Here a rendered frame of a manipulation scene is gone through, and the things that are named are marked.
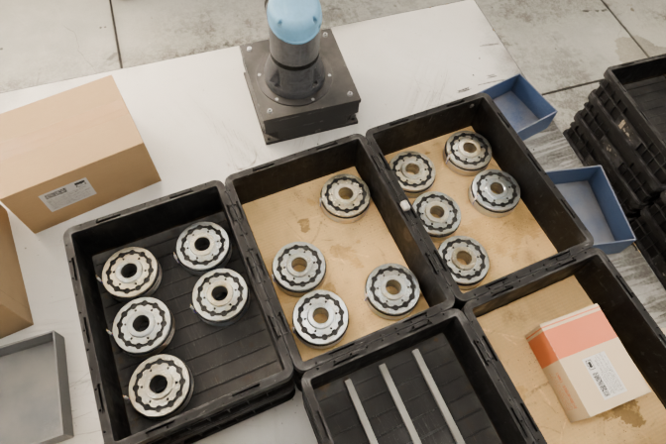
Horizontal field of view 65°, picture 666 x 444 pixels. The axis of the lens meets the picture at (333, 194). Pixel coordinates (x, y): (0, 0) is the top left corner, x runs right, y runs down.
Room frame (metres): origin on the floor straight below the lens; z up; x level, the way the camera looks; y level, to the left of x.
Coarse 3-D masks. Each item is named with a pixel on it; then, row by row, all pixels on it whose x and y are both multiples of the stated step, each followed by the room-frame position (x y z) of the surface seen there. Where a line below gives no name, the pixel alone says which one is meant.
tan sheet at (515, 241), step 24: (432, 144) 0.71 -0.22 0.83; (456, 192) 0.59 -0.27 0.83; (480, 216) 0.53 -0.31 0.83; (504, 216) 0.54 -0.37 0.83; (528, 216) 0.54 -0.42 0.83; (480, 240) 0.48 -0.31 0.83; (504, 240) 0.48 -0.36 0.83; (528, 240) 0.49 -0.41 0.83; (504, 264) 0.43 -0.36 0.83; (528, 264) 0.43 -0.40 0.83
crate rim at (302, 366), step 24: (336, 144) 0.62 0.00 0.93; (264, 168) 0.55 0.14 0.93; (240, 216) 0.44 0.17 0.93; (408, 216) 0.47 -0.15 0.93; (264, 264) 0.35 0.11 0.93; (432, 264) 0.38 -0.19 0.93; (432, 312) 0.29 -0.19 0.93; (288, 336) 0.23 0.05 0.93; (384, 336) 0.24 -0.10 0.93; (312, 360) 0.19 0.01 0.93
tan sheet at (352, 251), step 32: (288, 192) 0.56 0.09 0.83; (320, 192) 0.56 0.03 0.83; (256, 224) 0.48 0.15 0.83; (288, 224) 0.48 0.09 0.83; (320, 224) 0.49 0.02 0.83; (352, 224) 0.49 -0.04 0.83; (384, 224) 0.50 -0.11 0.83; (352, 256) 0.42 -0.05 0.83; (384, 256) 0.43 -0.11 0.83; (320, 288) 0.35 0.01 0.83; (352, 288) 0.35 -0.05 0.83; (288, 320) 0.28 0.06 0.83; (320, 320) 0.29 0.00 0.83; (352, 320) 0.29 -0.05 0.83; (384, 320) 0.30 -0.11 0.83; (320, 352) 0.23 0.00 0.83
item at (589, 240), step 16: (480, 96) 0.78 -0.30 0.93; (432, 112) 0.72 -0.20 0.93; (496, 112) 0.74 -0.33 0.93; (384, 128) 0.67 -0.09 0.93; (512, 128) 0.70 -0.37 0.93; (384, 160) 0.59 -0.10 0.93; (528, 160) 0.62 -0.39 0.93; (544, 176) 0.58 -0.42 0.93; (400, 192) 0.52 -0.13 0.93; (560, 192) 0.55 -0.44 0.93; (416, 224) 0.45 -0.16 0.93; (576, 224) 0.48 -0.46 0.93; (592, 240) 0.45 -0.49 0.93; (432, 256) 0.39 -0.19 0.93; (560, 256) 0.42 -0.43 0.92; (448, 272) 0.36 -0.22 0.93; (528, 272) 0.37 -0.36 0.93; (480, 288) 0.34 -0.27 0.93; (496, 288) 0.34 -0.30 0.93; (464, 304) 0.31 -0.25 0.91
